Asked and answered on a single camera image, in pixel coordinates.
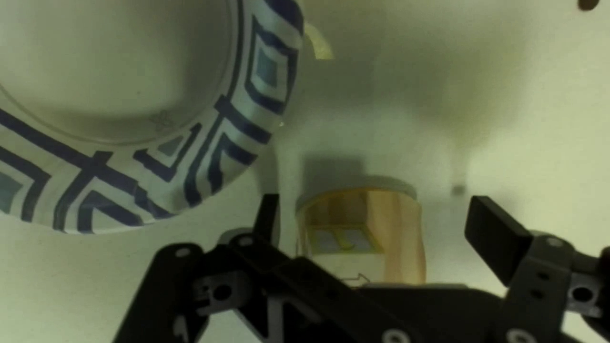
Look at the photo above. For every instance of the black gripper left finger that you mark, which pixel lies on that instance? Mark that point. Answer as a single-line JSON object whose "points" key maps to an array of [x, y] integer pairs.
{"points": [[210, 287]]}

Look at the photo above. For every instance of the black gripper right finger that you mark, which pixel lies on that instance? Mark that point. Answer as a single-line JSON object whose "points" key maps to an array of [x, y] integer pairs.
{"points": [[539, 268]]}

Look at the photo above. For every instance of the round wooden plaque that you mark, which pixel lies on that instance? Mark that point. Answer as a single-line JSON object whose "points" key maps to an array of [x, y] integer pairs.
{"points": [[400, 236]]}

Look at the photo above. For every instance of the beige tape piece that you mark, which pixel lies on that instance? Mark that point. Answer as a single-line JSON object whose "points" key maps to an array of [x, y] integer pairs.
{"points": [[318, 43]]}

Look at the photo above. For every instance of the small dark crumb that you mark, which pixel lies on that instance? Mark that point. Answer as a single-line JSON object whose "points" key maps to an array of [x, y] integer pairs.
{"points": [[587, 3]]}

